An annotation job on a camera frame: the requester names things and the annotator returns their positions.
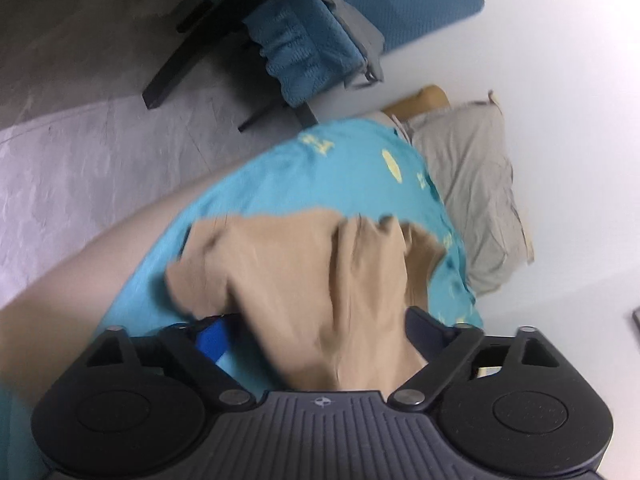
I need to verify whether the teal bed sheet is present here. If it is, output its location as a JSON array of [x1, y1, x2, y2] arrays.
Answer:
[[0, 117, 485, 480]]

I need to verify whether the grey seat cushion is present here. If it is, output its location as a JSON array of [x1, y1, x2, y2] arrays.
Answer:
[[322, 0, 385, 86]]

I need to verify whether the white dining table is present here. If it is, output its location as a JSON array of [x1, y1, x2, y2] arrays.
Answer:
[[142, 0, 267, 110]]

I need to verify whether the near blue covered chair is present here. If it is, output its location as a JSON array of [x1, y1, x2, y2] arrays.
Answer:
[[239, 0, 485, 131]]

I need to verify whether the tan t-shirt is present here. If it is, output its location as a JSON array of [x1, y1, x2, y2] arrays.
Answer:
[[165, 208, 446, 393]]

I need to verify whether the grey pillow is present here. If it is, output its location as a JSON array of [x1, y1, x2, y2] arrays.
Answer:
[[382, 91, 535, 295]]

